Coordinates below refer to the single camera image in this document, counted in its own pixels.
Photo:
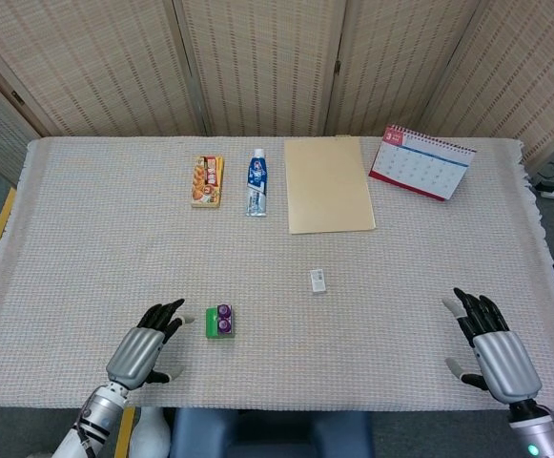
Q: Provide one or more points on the beige woven tablecloth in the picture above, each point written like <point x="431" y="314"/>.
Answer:
<point x="114" y="248"/>

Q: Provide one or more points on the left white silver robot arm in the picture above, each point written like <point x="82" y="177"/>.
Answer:
<point x="100" y="410"/>

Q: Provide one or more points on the blue white toothpaste tube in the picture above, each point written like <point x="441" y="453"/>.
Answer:
<point x="257" y="183"/>

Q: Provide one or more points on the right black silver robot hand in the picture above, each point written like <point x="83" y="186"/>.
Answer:
<point x="505" y="362"/>

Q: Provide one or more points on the tan manila folder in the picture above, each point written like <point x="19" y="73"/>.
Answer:
<point x="329" y="186"/>

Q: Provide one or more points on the black power adapter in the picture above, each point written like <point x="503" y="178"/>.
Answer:
<point x="550" y="179"/>

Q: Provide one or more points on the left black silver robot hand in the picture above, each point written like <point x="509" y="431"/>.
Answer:
<point x="136" y="353"/>

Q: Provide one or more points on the purple plastic toy brick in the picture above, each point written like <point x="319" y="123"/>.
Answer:
<point x="224" y="318"/>

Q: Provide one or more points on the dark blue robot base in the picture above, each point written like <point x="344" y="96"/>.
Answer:
<point x="267" y="434"/>

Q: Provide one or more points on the red white desk calendar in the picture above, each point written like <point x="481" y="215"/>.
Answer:
<point x="419" y="167"/>

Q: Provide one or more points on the green purple small box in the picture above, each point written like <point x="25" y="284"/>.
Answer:
<point x="211" y="324"/>

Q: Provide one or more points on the yellow orange food box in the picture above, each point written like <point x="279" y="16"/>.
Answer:
<point x="207" y="181"/>

